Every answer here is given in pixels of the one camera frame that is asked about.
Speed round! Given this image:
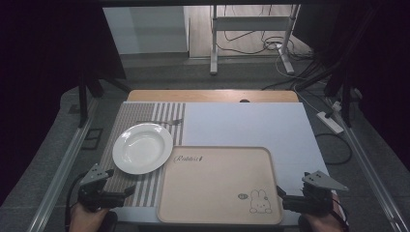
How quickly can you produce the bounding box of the white plate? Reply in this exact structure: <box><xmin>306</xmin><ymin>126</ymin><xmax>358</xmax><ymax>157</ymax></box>
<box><xmin>111</xmin><ymin>122</ymin><xmax>175</xmax><ymax>176</ymax></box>

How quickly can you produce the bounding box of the white power strip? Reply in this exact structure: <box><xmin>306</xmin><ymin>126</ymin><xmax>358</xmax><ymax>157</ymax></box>
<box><xmin>315</xmin><ymin>110</ymin><xmax>345</xmax><ymax>135</ymax></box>

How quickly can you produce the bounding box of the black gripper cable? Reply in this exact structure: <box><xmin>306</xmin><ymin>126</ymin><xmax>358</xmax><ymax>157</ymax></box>
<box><xmin>332</xmin><ymin>196</ymin><xmax>351</xmax><ymax>232</ymax></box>
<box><xmin>65</xmin><ymin>173</ymin><xmax>87</xmax><ymax>232</ymax></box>

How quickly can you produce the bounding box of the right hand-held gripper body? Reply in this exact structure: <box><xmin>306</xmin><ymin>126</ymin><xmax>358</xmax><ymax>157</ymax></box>
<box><xmin>281</xmin><ymin>170</ymin><xmax>350</xmax><ymax>217</ymax></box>

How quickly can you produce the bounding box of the black floor frame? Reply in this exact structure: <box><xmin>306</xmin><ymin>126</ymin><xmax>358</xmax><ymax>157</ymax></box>
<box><xmin>80</xmin><ymin>128</ymin><xmax>104</xmax><ymax>151</ymax></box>

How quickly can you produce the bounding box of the black looped floor cable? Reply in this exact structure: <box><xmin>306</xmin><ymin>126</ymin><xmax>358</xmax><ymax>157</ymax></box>
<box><xmin>313</xmin><ymin>131</ymin><xmax>353</xmax><ymax>166</ymax></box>

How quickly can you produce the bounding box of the grey striped placemat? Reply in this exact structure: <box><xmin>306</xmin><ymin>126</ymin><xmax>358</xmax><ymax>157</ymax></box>
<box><xmin>99</xmin><ymin>101</ymin><xmax>187</xmax><ymax>208</ymax></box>

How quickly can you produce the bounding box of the person's right hand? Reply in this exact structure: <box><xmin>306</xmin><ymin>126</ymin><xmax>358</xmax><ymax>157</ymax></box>
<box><xmin>304</xmin><ymin>192</ymin><xmax>346</xmax><ymax>232</ymax></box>

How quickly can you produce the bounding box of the white board sheet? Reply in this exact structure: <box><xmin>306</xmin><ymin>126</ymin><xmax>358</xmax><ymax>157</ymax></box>
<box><xmin>111</xmin><ymin>101</ymin><xmax>338</xmax><ymax>227</ymax></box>

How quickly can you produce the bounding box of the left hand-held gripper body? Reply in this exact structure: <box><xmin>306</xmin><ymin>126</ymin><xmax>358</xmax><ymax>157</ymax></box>
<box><xmin>76</xmin><ymin>162</ymin><xmax>127</xmax><ymax>214</ymax></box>

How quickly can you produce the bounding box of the white metal stand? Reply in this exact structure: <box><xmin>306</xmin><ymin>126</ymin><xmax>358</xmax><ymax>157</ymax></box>
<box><xmin>209</xmin><ymin>4</ymin><xmax>302</xmax><ymax>77</ymax></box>

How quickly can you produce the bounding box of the person's left hand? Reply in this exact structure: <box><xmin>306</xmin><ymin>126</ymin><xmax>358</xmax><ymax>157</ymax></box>
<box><xmin>69</xmin><ymin>203</ymin><xmax>111</xmax><ymax>232</ymax></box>

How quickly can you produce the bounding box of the tangle of black floor cables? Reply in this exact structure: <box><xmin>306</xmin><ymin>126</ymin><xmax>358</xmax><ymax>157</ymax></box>
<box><xmin>215</xmin><ymin>4</ymin><xmax>318</xmax><ymax>64</ymax></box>

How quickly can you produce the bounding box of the black metal stand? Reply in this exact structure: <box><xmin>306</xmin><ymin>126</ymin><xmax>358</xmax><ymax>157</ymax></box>
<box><xmin>294</xmin><ymin>61</ymin><xmax>364</xmax><ymax>129</ymax></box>
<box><xmin>77</xmin><ymin>69</ymin><xmax>132</xmax><ymax>130</ymax></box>

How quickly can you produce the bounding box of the dark curtain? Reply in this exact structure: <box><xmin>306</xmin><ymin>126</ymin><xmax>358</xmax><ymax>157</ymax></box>
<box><xmin>0</xmin><ymin>0</ymin><xmax>128</xmax><ymax>207</ymax></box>
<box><xmin>291</xmin><ymin>0</ymin><xmax>410</xmax><ymax>172</ymax></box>

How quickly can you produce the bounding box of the aluminium rail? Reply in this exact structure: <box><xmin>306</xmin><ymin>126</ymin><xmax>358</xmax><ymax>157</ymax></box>
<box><xmin>26</xmin><ymin>98</ymin><xmax>100</xmax><ymax>232</ymax></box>
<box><xmin>324</xmin><ymin>96</ymin><xmax>410</xmax><ymax>232</ymax></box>

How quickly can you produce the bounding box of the metal fork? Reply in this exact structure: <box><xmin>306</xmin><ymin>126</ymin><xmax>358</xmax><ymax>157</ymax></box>
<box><xmin>136</xmin><ymin>118</ymin><xmax>184</xmax><ymax>127</ymax></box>

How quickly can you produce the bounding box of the beige tray with rabbit print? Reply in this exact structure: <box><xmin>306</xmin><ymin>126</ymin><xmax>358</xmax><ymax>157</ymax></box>
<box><xmin>156</xmin><ymin>145</ymin><xmax>285</xmax><ymax>226</ymax></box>

